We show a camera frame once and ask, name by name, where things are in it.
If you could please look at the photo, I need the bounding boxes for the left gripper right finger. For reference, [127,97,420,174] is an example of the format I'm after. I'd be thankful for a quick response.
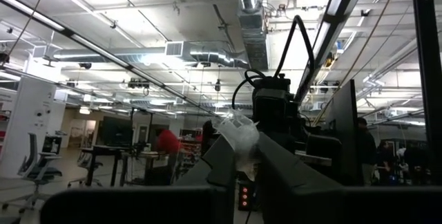
[255,131,442,224]

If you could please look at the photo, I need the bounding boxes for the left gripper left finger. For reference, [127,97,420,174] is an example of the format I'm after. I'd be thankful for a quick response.
[39,134,238,224]

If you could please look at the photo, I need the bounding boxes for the green toothbrush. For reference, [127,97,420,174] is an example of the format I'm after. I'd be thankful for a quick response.
[211,108,262,182]

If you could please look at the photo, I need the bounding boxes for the person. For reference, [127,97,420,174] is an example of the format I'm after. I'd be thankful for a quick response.
[153,127,184,183]
[376,140,394,185]
[355,116,379,187]

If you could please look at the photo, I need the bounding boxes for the black computer monitor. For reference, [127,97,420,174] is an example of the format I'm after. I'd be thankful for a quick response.
[98,115,134,147]
[324,78,363,187]

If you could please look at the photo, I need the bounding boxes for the black desk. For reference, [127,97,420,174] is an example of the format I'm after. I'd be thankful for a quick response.
[81,143,163,187]

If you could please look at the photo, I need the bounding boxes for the black device red lights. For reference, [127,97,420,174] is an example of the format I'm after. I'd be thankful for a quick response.
[237,179,256,212]

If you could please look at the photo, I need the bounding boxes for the grey office chair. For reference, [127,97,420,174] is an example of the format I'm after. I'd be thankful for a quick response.
[1,132,63,214]

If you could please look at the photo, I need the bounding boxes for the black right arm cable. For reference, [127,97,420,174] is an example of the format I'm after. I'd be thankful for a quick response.
[231,15,316,111]

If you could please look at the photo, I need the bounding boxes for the silver ventilation duct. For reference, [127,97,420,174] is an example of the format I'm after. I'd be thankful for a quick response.
[51,40,249,70]
[236,0,271,72]

